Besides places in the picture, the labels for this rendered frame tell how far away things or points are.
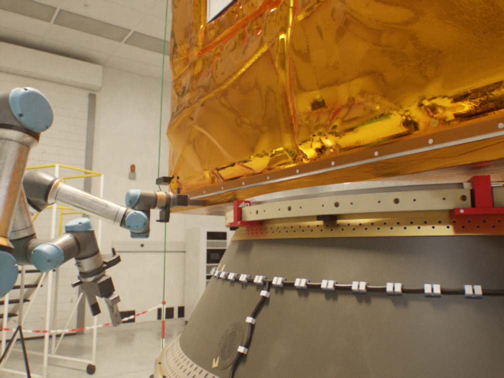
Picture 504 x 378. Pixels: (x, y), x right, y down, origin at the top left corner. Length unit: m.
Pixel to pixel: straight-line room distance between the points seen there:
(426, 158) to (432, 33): 0.28
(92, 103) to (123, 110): 0.66
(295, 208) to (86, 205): 0.77
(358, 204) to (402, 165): 0.14
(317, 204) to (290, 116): 0.35
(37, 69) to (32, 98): 7.55
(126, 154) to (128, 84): 1.50
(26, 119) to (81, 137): 7.67
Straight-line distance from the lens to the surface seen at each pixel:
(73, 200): 1.63
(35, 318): 8.57
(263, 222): 1.42
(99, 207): 1.61
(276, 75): 1.48
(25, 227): 1.37
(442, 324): 1.02
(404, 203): 1.09
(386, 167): 1.12
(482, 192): 1.08
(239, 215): 1.45
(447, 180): 1.14
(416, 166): 1.07
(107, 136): 9.09
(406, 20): 1.13
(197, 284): 8.74
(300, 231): 1.24
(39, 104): 1.24
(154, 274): 9.20
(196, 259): 8.77
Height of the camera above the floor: 1.58
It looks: 8 degrees up
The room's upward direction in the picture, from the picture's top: straight up
